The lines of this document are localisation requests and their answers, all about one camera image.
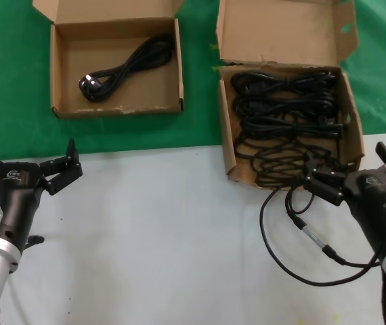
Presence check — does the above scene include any loose black power cable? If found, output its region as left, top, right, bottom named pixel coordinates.
left=236, top=133, right=345, bottom=189

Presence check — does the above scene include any thin cable with silver connector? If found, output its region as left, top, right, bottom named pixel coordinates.
left=259, top=184, right=383, bottom=287

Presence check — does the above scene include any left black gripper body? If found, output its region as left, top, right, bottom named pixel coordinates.
left=0, top=161, right=45, bottom=253

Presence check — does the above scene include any green table cloth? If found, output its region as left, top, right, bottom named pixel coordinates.
left=0, top=0, right=386, bottom=160

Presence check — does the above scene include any black power cable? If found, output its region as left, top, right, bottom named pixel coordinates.
left=230, top=71, right=337, bottom=98
left=235, top=94, right=340, bottom=118
left=240, top=111, right=346, bottom=138
left=77, top=35, right=175, bottom=102
left=236, top=133, right=345, bottom=189

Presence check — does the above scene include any cardboard box with torn lid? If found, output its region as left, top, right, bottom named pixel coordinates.
left=215, top=0, right=366, bottom=191

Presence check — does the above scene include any shallow open cardboard box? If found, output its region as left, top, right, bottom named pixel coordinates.
left=32, top=0, right=186, bottom=119

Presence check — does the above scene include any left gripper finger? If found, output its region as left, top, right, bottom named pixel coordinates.
left=39, top=137, right=85, bottom=196

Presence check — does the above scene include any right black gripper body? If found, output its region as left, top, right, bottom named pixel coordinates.
left=343, top=169, right=386, bottom=262

